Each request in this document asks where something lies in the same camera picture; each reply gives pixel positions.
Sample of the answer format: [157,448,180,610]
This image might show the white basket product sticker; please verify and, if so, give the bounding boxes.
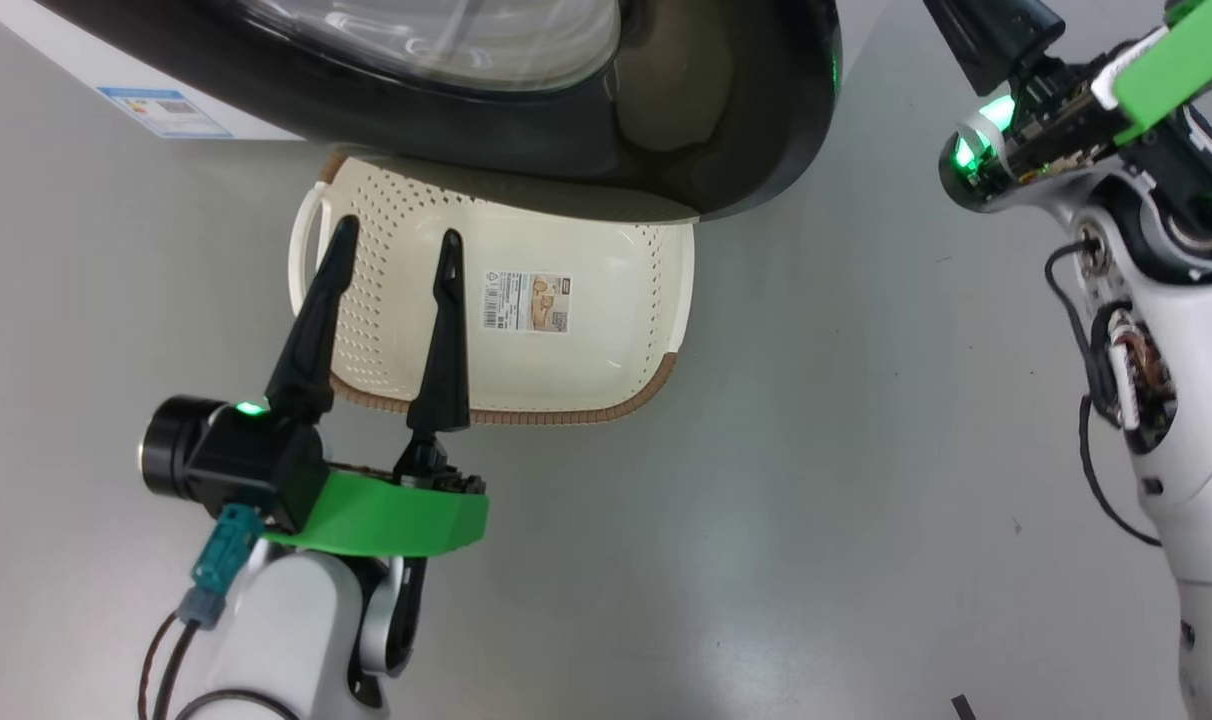
[481,268,573,335]

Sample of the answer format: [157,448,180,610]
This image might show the blue energy label sticker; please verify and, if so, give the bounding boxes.
[96,86,235,140]

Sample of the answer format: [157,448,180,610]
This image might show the right gripper green-banded body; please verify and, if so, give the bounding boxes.
[1011,0,1212,191]

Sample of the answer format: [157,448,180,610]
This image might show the dark glass washing machine door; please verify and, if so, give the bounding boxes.
[34,0,845,224]

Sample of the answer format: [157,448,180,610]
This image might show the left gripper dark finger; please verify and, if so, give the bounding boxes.
[394,229,472,476]
[265,215,360,423]

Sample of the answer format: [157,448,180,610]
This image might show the white washing machine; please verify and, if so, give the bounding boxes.
[0,0,304,142]

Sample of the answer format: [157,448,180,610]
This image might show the left teal cable connector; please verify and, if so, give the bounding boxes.
[176,504,267,627]

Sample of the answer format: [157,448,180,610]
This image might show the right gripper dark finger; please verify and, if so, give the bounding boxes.
[921,0,1067,97]

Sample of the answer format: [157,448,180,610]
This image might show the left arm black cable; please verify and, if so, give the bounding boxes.
[138,610,207,720]
[171,688,302,720]

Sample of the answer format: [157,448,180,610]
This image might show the cream perforated laundry basket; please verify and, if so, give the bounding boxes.
[287,152,696,427]

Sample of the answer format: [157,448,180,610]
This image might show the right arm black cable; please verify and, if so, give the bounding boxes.
[1044,238,1164,548]

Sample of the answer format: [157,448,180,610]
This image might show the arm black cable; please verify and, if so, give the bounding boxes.
[1044,238,1164,548]
[171,688,302,720]
[138,610,207,720]

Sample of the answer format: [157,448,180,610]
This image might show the left gripper green-banded body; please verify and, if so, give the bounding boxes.
[264,462,490,559]

